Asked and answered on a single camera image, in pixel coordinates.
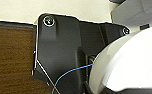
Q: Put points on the white bowl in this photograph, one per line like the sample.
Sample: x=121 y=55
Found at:
x=132 y=60

